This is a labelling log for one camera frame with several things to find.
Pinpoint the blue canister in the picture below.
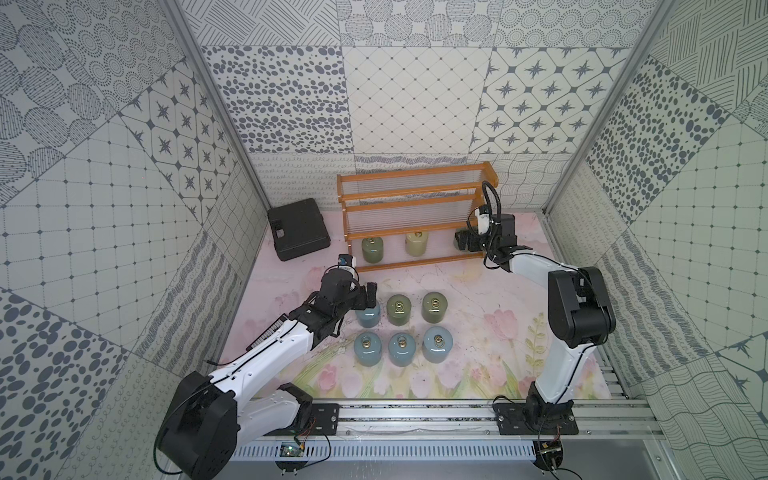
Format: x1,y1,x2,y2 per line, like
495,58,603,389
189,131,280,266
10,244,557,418
354,332,382,367
355,303,381,329
422,325,454,364
388,332,416,367

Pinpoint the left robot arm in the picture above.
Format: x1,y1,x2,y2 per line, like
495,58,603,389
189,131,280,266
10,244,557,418
152,255,378,479

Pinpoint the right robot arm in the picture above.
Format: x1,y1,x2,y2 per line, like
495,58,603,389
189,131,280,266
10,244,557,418
455,206,616,427

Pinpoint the wooden three-tier shelf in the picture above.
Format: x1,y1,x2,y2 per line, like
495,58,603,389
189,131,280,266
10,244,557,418
337,162,499,272

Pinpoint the light green canister bottom centre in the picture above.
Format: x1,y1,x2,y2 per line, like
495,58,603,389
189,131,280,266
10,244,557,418
405,231,429,257

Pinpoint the black plastic case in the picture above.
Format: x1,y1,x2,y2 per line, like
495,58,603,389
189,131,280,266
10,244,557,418
267,198,331,262

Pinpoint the floral pink table mat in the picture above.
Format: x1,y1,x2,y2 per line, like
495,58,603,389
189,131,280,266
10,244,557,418
218,211,553,399

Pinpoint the left controller board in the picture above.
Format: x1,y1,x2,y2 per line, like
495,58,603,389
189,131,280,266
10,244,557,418
275,442,307,473

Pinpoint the controller board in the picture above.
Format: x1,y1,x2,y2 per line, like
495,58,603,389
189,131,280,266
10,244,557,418
533,440,563,472
275,442,307,473

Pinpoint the right controller board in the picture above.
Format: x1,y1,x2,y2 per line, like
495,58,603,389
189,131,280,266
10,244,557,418
533,440,563,472

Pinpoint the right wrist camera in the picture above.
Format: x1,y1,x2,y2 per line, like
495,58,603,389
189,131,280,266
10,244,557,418
474,205,492,236

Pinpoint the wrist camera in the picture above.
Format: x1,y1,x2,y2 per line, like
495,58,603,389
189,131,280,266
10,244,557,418
474,205,492,236
337,254,356,271

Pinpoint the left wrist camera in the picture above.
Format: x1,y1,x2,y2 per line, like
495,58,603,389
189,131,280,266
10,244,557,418
337,254,356,271

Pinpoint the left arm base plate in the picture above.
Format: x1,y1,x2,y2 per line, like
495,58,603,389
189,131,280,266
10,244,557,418
268,403,340,438

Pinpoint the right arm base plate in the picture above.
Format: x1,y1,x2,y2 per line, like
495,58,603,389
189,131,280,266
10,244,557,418
491,394,579,436

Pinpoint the aluminium mounting rail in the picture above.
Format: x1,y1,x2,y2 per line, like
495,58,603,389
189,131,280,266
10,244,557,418
239,398,664,443

